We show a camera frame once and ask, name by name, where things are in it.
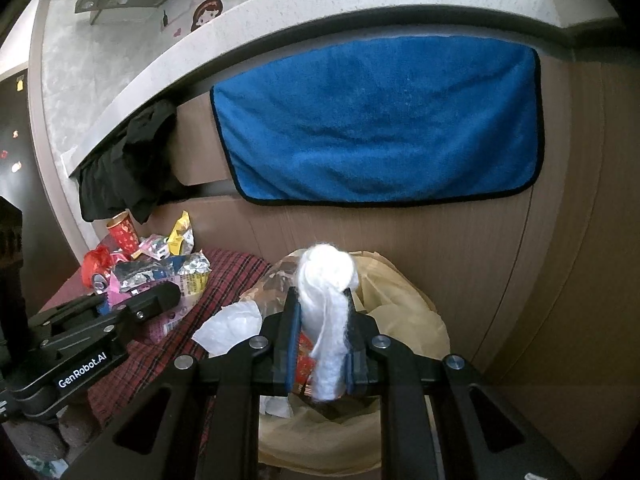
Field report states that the crushed red can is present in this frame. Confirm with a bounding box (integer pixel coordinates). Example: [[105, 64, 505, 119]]
[[91, 273, 111, 294]]

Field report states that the red plastic bag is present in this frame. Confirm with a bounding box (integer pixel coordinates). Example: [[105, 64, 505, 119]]
[[80, 245, 128, 287]]

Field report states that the black cloth on counter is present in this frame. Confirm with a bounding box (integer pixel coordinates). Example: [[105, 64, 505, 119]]
[[78, 100, 181, 223]]

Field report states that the girl wall sticker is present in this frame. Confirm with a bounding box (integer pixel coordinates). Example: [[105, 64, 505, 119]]
[[191, 0, 224, 32]]

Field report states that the white tissue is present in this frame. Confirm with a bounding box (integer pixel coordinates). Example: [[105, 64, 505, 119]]
[[192, 300, 262, 358]]

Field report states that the white cotton wad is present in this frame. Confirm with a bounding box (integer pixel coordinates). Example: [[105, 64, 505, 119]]
[[295, 244, 359, 403]]

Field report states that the silver foil wrapper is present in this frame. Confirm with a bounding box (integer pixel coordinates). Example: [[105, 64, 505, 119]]
[[110, 252, 212, 310]]

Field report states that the blue microfiber towel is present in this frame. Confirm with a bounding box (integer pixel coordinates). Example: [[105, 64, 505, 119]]
[[209, 36, 544, 207]]

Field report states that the black refrigerator door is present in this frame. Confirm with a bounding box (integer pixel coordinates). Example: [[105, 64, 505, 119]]
[[0, 70, 77, 314]]

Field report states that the red paper cup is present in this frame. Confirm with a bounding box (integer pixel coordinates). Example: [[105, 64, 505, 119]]
[[106, 210, 140, 256]]

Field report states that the yellow foil wrapper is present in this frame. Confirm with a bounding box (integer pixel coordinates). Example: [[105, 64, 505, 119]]
[[167, 210, 194, 256]]

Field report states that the red plaid cloth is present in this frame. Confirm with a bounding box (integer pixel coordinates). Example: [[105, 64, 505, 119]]
[[58, 248, 270, 427]]

